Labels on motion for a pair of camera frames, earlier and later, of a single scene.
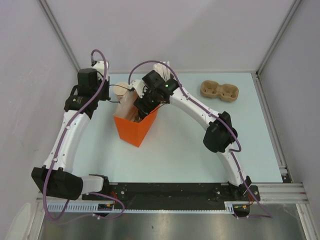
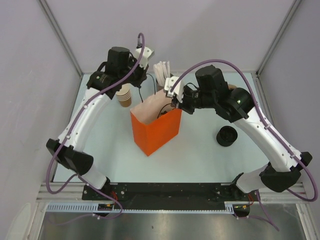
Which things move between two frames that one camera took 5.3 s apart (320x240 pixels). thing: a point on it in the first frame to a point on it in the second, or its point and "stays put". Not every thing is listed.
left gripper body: (103, 94) to (135, 77)
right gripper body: (150, 100) to (191, 99)
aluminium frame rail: (289, 193) stays put
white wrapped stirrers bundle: (163, 70) stays put
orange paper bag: (135, 133) to (155, 121)
